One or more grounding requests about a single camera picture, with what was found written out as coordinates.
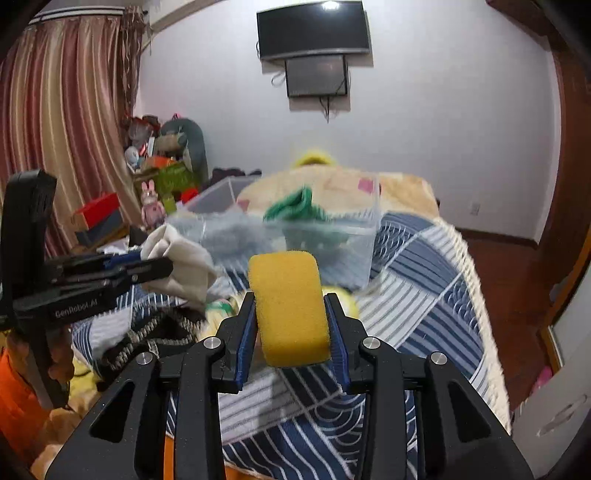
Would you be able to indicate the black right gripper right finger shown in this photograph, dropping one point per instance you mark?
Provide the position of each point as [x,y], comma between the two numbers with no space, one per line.
[458,435]

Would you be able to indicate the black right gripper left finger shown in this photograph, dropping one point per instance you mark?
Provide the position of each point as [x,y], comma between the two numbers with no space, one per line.
[122,436]

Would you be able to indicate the black hat with chains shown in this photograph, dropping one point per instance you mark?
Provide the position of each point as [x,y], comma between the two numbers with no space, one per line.
[162,331]

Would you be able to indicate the cream white sock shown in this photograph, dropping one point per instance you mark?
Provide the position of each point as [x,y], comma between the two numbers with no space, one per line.
[193,271]

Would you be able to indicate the yellow sponge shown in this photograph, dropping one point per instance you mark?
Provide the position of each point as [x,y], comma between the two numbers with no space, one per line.
[290,309]

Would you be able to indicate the clear plastic storage box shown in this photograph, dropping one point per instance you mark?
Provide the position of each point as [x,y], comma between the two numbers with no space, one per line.
[228,220]

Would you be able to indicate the green knitted cloth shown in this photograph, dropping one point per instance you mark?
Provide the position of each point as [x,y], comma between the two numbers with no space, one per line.
[300,216]

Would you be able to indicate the blue white patterned blanket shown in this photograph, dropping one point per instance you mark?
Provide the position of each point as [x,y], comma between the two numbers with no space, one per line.
[423,296]

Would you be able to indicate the red box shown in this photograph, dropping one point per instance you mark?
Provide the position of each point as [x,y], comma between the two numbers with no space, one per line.
[94,212]

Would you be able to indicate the pink rabbit toy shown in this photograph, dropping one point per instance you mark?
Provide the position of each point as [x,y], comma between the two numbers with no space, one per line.
[152,210]

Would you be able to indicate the red cloth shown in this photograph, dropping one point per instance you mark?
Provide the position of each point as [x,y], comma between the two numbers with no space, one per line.
[188,194]

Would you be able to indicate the beige fleece blanket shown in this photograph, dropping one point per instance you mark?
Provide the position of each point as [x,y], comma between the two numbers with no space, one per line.
[397,189]

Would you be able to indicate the dark purple garment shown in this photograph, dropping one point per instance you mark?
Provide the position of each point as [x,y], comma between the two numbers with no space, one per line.
[218,174]

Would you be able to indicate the green plush toy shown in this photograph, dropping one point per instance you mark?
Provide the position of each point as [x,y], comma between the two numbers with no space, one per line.
[183,139]

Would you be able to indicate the striped brown curtain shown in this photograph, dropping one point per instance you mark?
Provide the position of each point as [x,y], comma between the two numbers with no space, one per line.
[68,88]

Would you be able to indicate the yellow plush hoop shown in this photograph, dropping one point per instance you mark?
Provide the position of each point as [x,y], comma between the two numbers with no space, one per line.
[314,157]

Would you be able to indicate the small black wall monitor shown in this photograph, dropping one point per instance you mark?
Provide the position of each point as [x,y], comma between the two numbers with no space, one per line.
[317,76]

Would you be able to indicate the large black wall television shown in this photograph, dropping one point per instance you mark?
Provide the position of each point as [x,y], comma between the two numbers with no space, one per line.
[329,27]

